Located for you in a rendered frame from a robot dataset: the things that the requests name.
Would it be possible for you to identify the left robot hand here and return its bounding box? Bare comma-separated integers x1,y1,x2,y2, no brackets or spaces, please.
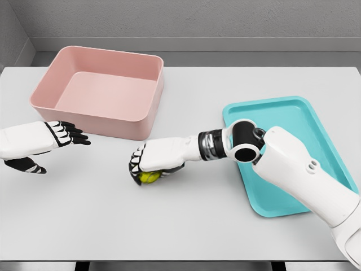
0,120,91,174

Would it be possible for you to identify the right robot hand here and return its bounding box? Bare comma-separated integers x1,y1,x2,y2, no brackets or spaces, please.
129,137,189,186

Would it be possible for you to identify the yellow-green tennis ball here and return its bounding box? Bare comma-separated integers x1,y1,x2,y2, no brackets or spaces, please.
138,170,162,184

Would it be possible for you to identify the pink plastic basket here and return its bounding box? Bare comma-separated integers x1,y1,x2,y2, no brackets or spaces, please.
29,46,165,141

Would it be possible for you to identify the blue plastic tray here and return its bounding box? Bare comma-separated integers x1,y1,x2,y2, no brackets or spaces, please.
222,95,360,218

